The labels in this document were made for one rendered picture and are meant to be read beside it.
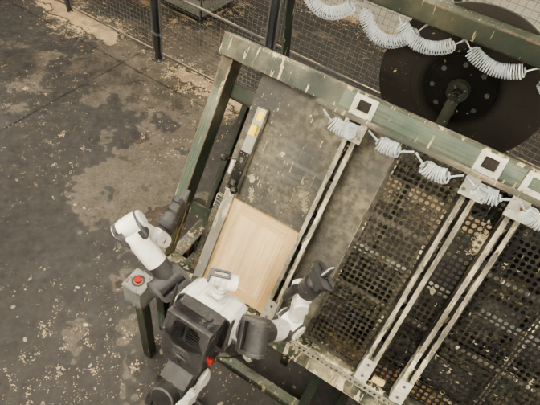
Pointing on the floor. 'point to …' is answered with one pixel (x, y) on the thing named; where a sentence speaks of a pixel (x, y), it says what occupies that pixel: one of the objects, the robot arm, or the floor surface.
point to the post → (146, 331)
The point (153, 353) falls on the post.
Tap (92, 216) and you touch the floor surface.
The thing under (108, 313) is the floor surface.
